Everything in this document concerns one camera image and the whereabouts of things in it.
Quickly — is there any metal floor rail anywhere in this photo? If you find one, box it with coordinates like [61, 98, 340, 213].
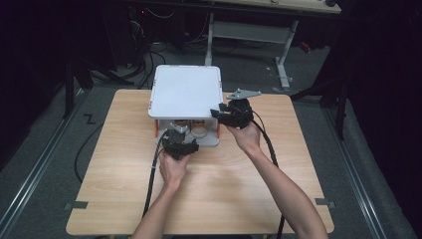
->
[0, 88, 88, 230]
[322, 108, 387, 239]

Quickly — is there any dark metal stand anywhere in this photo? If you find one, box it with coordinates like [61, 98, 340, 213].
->
[290, 74, 354, 140]
[62, 54, 96, 120]

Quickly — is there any person's right hand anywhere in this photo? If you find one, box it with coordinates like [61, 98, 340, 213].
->
[225, 121, 264, 157]

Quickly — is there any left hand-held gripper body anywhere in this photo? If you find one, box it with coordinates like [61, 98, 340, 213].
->
[161, 121, 195, 161]

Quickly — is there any bundle of black cables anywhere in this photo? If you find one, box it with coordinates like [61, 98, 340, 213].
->
[117, 13, 168, 90]

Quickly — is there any person's left hand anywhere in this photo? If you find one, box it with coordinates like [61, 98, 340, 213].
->
[158, 152, 193, 193]

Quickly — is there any white two-tier shoe rack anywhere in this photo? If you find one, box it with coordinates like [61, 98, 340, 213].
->
[147, 64, 224, 147]

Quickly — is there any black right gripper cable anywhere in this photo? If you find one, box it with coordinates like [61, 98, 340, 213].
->
[250, 110, 287, 239]

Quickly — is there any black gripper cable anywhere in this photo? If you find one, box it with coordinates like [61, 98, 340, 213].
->
[141, 129, 171, 219]
[250, 110, 287, 239]

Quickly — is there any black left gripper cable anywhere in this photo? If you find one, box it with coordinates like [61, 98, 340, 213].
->
[141, 129, 171, 219]

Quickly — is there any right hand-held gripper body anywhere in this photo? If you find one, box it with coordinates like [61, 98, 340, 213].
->
[225, 88, 263, 130]

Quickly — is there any thin black floor cable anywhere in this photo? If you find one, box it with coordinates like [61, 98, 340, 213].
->
[73, 121, 106, 183]

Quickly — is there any wooden desk with white legs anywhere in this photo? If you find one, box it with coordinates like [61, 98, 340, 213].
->
[202, 0, 342, 92]

